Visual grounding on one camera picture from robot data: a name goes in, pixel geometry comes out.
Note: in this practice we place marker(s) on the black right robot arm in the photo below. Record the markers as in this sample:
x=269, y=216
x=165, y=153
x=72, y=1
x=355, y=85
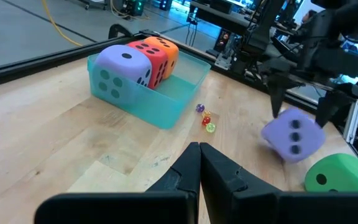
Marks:
x=337, y=31

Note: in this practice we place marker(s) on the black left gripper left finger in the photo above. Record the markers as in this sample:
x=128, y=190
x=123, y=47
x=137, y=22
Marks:
x=135, y=208

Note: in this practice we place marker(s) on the person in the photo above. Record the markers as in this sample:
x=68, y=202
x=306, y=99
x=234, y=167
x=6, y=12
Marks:
x=306, y=25

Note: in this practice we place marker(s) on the small red translucent die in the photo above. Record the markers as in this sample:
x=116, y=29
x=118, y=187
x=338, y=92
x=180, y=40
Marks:
x=206, y=121

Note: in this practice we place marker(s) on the small green translucent die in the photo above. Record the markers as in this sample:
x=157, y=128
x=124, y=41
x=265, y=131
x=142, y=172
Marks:
x=210, y=127

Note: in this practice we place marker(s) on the computer with green lights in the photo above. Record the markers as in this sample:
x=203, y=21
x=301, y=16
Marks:
x=135, y=7

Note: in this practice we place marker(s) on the computer with red fan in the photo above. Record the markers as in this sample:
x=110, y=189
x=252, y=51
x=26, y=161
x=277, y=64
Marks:
x=225, y=39

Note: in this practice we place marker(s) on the green foam die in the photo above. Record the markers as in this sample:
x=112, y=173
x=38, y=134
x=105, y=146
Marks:
x=340, y=174

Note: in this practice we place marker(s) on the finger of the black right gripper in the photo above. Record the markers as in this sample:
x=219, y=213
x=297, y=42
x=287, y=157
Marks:
x=328, y=107
x=278, y=96

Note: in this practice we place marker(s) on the small purple translucent die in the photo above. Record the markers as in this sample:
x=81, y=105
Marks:
x=200, y=108

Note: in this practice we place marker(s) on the red foam die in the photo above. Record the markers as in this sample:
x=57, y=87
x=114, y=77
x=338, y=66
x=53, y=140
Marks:
x=154, y=57

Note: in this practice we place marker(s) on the silver aluminium extrusion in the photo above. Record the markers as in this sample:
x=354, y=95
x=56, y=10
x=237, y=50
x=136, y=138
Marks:
x=353, y=121

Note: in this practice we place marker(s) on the purple foam die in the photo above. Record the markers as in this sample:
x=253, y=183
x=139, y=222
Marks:
x=117, y=63
x=281, y=137

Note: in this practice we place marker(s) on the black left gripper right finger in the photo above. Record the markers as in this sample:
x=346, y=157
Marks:
x=259, y=208

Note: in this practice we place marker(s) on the small orange translucent die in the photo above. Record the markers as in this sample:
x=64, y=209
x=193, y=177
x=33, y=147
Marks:
x=207, y=113

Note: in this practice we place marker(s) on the orange foam die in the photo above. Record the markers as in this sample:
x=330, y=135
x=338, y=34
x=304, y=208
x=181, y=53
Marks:
x=166, y=49

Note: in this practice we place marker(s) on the teal translucent plastic bin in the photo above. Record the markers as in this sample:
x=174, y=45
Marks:
x=172, y=93

